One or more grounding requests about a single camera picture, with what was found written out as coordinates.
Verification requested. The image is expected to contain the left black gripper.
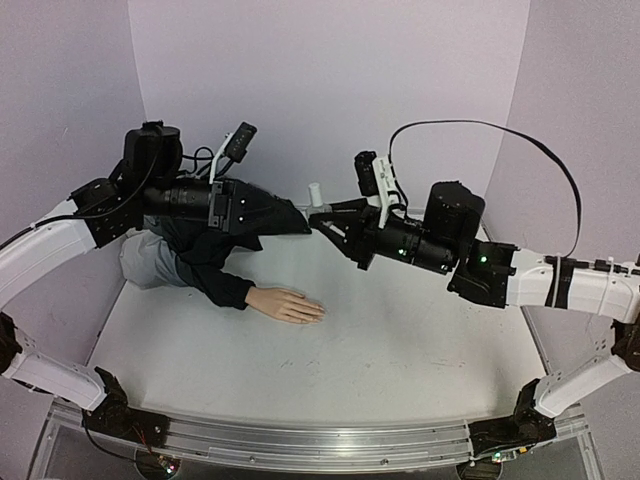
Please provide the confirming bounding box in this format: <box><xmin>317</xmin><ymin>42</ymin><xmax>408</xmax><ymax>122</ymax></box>
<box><xmin>142</xmin><ymin>175</ymin><xmax>294</xmax><ymax>233</ymax></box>

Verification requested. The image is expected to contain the mannequin hand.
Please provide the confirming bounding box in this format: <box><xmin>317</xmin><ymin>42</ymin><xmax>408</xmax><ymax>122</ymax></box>
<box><xmin>245</xmin><ymin>287</ymin><xmax>325</xmax><ymax>324</ymax></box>

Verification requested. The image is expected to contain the aluminium front rail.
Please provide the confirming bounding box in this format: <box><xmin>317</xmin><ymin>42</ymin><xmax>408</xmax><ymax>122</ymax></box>
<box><xmin>39</xmin><ymin>400</ymin><xmax>592</xmax><ymax>472</ymax></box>

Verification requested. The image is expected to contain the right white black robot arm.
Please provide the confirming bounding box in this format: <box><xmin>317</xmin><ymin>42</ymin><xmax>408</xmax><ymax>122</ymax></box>
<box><xmin>307</xmin><ymin>181</ymin><xmax>639</xmax><ymax>418</ymax></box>

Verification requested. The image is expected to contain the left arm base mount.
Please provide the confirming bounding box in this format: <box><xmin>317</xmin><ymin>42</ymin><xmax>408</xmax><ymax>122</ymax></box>
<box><xmin>82</xmin><ymin>367</ymin><xmax>170</xmax><ymax>447</ymax></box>

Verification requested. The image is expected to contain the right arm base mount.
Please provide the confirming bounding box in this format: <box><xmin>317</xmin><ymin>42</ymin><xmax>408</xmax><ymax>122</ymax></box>
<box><xmin>469</xmin><ymin>379</ymin><xmax>557</xmax><ymax>458</ymax></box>

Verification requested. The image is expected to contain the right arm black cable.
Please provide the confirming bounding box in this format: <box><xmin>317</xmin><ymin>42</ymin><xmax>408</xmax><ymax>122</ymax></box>
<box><xmin>387</xmin><ymin>118</ymin><xmax>583</xmax><ymax>259</ymax></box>

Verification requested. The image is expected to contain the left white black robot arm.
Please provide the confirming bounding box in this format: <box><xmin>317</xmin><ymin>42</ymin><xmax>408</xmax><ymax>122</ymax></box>
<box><xmin>1</xmin><ymin>121</ymin><xmax>310</xmax><ymax>437</ymax></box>

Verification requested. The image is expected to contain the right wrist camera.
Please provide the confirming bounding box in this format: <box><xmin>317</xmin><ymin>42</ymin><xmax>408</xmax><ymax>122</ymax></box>
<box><xmin>354</xmin><ymin>151</ymin><xmax>408</xmax><ymax>230</ymax></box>

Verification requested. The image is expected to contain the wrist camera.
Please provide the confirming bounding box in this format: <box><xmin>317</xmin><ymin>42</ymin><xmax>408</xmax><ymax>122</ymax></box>
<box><xmin>354</xmin><ymin>151</ymin><xmax>408</xmax><ymax>230</ymax></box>
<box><xmin>209</xmin><ymin>122</ymin><xmax>257</xmax><ymax>184</ymax></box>

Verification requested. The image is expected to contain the clear nail polish bottle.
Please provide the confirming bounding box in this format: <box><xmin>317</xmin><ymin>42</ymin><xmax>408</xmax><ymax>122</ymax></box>
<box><xmin>304</xmin><ymin>204</ymin><xmax>332</xmax><ymax>220</ymax></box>

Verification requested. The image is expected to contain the black grey jacket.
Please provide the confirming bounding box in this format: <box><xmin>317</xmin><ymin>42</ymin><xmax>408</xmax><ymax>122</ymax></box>
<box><xmin>119</xmin><ymin>197</ymin><xmax>314</xmax><ymax>311</ymax></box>

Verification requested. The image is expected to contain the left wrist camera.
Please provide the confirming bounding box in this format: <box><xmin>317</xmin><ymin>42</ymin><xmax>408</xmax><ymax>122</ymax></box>
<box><xmin>209</xmin><ymin>122</ymin><xmax>257</xmax><ymax>184</ymax></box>

